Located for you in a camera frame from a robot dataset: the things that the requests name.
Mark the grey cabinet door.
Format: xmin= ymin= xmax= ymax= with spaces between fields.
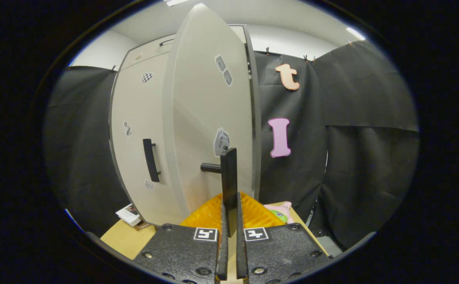
xmin=162 ymin=3 xmax=258 ymax=237
xmin=110 ymin=51 xmax=185 ymax=226

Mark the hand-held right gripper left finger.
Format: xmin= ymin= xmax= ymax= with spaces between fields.
xmin=132 ymin=192 xmax=230 ymax=284

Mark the white photo booklet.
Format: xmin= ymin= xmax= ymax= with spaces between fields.
xmin=116 ymin=204 xmax=144 ymax=227

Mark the narrow ceiling light panel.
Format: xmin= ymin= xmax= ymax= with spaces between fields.
xmin=346 ymin=26 xmax=366 ymax=41

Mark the grey double-door shoe cabinet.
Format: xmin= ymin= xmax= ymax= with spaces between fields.
xmin=108 ymin=24 xmax=262 ymax=231

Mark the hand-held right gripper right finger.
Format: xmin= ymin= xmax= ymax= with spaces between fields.
xmin=235 ymin=192 xmax=332 ymax=284

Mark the pink and green plush toy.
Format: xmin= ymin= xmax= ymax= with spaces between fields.
xmin=263 ymin=201 xmax=295 ymax=225

